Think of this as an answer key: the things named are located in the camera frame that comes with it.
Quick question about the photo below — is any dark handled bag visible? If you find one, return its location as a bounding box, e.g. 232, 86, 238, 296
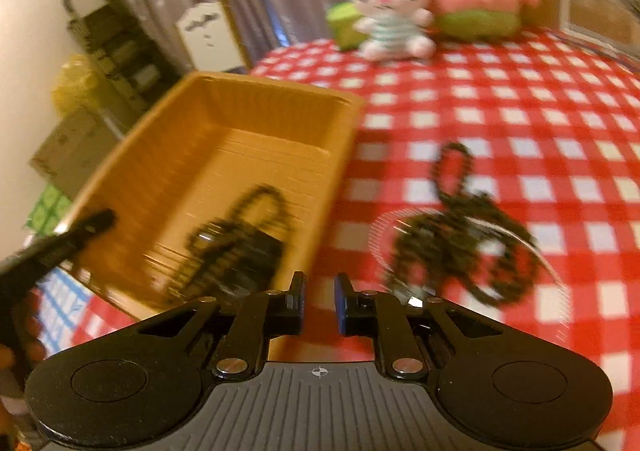
62, 0, 182, 134

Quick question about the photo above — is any person's left hand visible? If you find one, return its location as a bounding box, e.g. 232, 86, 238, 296
0, 288, 49, 432

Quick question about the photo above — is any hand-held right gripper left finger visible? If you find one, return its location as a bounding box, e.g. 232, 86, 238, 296
135, 271, 307, 379

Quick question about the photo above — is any long brown bead necklace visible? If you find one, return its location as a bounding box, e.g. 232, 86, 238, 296
387, 142, 543, 309

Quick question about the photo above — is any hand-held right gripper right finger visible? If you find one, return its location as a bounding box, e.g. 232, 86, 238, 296
334, 272, 507, 379

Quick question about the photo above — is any brown cardboard box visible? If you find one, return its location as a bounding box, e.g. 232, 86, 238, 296
29, 105, 122, 203

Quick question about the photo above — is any blue patterned white cloth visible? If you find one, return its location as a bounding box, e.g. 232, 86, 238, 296
34, 265, 97, 359

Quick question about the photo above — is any white wooden chair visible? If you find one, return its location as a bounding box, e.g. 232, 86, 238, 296
174, 0, 252, 76

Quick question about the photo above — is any green patterned package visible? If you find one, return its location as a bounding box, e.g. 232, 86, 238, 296
24, 180, 75, 234

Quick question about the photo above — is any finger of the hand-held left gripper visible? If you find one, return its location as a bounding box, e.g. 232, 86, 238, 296
47, 208, 117, 259

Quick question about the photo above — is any white bunny plush toy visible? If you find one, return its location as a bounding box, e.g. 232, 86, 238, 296
347, 0, 437, 63

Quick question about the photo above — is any green tissue box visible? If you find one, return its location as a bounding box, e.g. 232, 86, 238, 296
325, 1, 375, 52

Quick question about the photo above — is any yellow plastic bag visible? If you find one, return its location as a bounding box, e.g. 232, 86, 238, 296
51, 55, 102, 118

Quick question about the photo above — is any gold plastic tray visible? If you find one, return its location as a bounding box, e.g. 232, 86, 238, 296
57, 71, 366, 322

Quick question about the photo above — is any red checkered tablecloth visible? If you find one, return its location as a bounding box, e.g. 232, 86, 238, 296
37, 26, 640, 451

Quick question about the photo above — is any dark red bead bracelet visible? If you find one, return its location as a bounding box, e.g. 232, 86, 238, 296
232, 185, 297, 234

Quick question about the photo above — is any framed sand picture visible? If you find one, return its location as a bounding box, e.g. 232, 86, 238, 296
552, 0, 640, 58

